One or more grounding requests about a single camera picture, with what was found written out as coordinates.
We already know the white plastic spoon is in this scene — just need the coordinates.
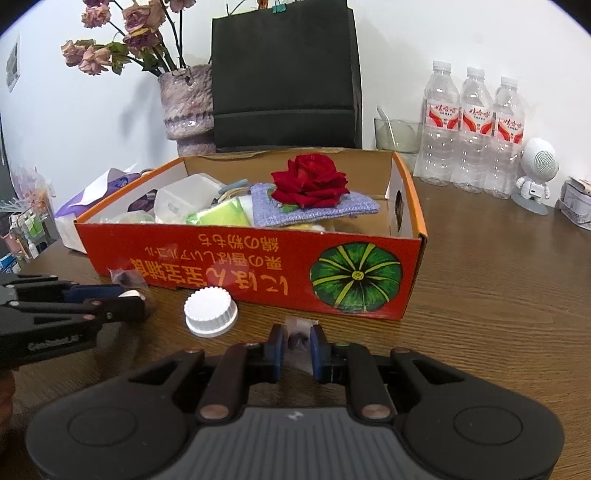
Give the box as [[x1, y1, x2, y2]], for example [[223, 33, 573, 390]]
[[376, 106, 398, 151]]

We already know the orange cardboard box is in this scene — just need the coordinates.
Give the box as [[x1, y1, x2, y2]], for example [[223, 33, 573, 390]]
[[74, 148, 429, 322]]

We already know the small wall picture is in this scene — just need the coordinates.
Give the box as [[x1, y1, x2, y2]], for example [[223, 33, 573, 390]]
[[6, 34, 23, 93]]

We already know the clear water bottle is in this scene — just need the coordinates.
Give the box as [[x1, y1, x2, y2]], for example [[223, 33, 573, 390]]
[[413, 60, 462, 186], [450, 67, 497, 192], [482, 76, 527, 199]]

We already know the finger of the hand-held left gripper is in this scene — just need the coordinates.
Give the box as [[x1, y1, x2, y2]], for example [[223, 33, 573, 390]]
[[0, 274, 126, 306], [17, 295, 147, 325]]

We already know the black paper bag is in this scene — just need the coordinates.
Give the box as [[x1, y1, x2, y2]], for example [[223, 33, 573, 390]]
[[211, 0, 363, 153]]

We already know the purple white tissue pack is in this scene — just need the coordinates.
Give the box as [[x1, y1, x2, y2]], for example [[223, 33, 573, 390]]
[[54, 167, 155, 254]]

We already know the white ribbed bottle cap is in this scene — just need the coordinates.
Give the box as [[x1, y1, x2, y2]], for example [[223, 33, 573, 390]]
[[184, 287, 239, 337]]

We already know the green packet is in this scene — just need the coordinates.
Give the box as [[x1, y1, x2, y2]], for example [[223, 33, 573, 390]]
[[186, 196, 252, 227]]

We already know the purple textured vase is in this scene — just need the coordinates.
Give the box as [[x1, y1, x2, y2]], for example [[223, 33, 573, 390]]
[[158, 65, 217, 156]]

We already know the red rose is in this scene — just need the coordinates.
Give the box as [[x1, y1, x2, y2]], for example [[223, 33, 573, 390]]
[[270, 154, 350, 208]]

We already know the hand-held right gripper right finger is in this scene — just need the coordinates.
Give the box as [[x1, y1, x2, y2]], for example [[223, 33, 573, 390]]
[[309, 324, 467, 423]]

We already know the purple knitted pouch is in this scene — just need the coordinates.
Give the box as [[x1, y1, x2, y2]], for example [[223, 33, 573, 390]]
[[249, 183, 380, 228]]

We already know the dried rose bouquet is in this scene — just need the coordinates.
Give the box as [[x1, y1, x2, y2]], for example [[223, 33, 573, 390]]
[[61, 0, 197, 77]]

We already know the dark purple cloth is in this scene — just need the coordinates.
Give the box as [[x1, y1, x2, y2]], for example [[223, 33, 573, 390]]
[[128, 191, 158, 213]]

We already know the grey-blue band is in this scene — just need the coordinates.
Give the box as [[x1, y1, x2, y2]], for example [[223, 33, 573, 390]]
[[216, 179, 252, 204]]

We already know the small clear plastic bag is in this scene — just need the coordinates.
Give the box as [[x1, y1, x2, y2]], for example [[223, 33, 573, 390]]
[[108, 267, 148, 289], [284, 316, 320, 374]]

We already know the person's left hand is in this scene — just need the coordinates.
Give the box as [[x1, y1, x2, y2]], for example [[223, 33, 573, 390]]
[[0, 369, 17, 422]]

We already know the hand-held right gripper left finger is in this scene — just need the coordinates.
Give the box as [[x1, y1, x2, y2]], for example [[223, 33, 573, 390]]
[[117, 323, 286, 423]]

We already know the cluttered storage rack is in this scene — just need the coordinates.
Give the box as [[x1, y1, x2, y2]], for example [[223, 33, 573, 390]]
[[0, 166, 61, 275]]

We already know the white robot figure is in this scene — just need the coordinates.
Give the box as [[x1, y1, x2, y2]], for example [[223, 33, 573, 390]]
[[510, 137, 558, 216]]

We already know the clear plastic container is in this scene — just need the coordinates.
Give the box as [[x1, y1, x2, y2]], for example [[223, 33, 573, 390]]
[[154, 173, 227, 224]]

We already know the green glass cup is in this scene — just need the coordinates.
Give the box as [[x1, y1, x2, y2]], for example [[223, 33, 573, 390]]
[[374, 117, 422, 154]]

